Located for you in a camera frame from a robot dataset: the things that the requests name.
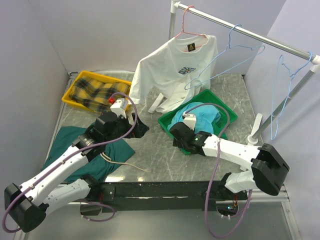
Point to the white rack foot left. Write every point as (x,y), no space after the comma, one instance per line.
(156,103)

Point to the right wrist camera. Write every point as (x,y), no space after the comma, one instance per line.
(189,120)

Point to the yellow plaid cloth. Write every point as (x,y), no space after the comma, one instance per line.
(94,94)

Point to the blue wire hanger middle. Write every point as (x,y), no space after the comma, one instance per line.
(226,56)

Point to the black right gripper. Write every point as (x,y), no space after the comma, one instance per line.
(176,143)

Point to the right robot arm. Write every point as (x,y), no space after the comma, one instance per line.
(265,169)

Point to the pink wire hanger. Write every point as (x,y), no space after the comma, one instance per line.
(190,27)

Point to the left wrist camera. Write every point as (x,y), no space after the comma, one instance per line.
(118,105)

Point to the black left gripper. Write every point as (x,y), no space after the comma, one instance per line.
(138,130)

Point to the green plastic bin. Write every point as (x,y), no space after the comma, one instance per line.
(205,96)

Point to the metal clothes rack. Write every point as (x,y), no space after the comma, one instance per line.
(315,59)

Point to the white t shirt on hanger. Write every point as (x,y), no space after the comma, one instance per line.
(179,70)

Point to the light blue t shirt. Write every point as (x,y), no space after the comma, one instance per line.
(205,116)

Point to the white rack base foot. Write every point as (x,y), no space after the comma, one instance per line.
(252,140)

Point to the green cloth in bin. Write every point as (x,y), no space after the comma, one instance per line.
(219,124)

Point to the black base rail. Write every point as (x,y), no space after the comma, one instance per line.
(142,196)

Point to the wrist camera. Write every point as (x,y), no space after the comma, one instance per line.
(118,105)
(189,120)

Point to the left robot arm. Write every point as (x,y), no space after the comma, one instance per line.
(28,204)

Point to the yellow plastic bin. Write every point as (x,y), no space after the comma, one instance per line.
(97,76)

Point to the dark teal garment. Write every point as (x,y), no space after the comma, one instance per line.
(119,151)

